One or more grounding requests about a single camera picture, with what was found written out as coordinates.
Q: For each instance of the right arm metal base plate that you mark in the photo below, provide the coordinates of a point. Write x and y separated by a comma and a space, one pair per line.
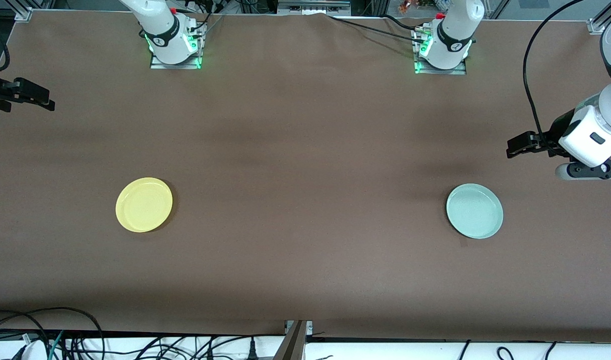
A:
158, 66

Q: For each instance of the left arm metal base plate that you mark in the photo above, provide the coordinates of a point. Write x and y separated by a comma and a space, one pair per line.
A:
458, 72

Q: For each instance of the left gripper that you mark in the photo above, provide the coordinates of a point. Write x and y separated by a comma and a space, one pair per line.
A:
555, 131

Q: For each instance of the small orange object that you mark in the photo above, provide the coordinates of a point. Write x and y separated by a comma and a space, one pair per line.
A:
404, 6

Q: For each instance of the white device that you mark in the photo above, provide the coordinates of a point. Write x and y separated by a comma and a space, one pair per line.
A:
33, 351

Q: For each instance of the metal post bracket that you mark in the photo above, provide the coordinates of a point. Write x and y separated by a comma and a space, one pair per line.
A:
309, 326

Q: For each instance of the aluminium post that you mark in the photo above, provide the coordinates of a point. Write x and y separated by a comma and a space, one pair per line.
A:
291, 345

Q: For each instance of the aluminium frame profile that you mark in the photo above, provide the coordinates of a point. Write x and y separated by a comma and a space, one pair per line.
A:
603, 22
23, 15

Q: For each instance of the white shelf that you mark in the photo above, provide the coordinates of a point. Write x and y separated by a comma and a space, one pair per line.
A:
385, 351

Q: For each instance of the yellow plate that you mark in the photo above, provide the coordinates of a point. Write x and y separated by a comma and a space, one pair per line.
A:
144, 205

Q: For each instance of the grey metal box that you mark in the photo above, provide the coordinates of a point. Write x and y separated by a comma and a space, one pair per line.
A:
313, 6

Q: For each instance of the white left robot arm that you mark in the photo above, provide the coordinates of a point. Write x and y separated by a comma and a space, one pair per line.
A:
455, 30

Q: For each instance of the pale green plate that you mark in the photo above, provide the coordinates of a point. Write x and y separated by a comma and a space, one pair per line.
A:
474, 211

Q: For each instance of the brown table cloth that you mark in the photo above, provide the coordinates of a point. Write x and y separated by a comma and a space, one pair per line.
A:
305, 150

